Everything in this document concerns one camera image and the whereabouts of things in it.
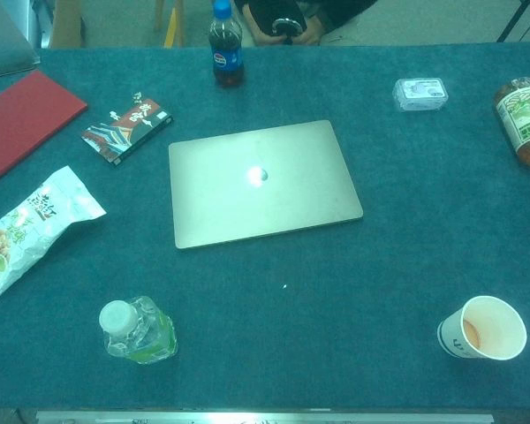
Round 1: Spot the red hardcover notebook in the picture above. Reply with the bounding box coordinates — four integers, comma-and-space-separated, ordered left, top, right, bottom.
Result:
0, 70, 89, 183

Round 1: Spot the white peanut snack bag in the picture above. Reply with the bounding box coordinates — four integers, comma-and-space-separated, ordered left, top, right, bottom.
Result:
0, 165, 108, 307

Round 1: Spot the wooden panel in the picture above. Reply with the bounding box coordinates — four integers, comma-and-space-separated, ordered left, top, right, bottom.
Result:
48, 0, 87, 49

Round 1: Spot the aluminium rail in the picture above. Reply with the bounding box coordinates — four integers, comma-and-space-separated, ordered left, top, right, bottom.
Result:
34, 409, 496, 424

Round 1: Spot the brown tea bottle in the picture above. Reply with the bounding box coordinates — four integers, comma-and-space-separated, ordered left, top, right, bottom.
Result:
493, 77, 530, 179

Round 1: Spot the palace print book box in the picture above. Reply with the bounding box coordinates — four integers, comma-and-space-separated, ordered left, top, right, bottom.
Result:
80, 91, 175, 168

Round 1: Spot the cola bottle blue cap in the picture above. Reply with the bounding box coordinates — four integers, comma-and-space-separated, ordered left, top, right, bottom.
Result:
208, 0, 246, 89

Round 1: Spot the black tripod leg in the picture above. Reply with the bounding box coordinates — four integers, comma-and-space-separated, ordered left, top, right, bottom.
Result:
496, 0, 530, 43

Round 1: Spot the white paper cup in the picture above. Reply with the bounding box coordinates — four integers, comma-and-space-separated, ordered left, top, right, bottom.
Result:
436, 295, 528, 361

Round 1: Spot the teal table cloth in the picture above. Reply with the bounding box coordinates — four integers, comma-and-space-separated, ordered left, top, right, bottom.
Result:
0, 42, 530, 413

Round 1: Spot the seated person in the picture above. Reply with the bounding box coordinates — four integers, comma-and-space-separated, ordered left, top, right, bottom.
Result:
233, 0, 359, 47

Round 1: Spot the clear purple plastic box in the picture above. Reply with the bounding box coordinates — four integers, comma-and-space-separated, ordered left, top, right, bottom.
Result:
391, 77, 449, 113

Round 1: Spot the black round gadget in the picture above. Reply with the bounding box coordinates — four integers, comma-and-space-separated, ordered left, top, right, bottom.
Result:
269, 17, 305, 46

